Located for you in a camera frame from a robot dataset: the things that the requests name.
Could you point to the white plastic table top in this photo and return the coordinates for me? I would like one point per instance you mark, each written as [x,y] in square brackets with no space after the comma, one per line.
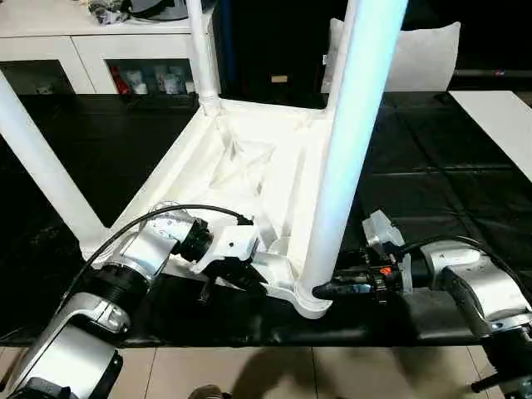
[187,166]

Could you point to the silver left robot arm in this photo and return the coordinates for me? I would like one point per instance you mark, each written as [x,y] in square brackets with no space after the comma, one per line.
[145,249]

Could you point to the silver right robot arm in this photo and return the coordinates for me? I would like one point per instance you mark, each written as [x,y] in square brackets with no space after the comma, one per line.
[478,282]

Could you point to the black mat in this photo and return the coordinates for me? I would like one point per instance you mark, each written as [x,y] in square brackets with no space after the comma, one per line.
[436,166]

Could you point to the white flat board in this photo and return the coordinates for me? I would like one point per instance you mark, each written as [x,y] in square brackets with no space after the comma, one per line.
[498,120]

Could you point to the grey pillow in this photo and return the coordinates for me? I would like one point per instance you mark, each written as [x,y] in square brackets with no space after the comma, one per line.
[424,58]

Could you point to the black case with gold label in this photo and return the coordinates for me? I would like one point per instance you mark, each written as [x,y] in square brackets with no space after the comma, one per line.
[266,41]

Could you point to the white glass-door cabinet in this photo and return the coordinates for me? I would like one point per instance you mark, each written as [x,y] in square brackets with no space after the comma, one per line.
[41,45]

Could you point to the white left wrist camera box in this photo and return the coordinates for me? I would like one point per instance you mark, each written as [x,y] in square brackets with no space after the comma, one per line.
[232,245]

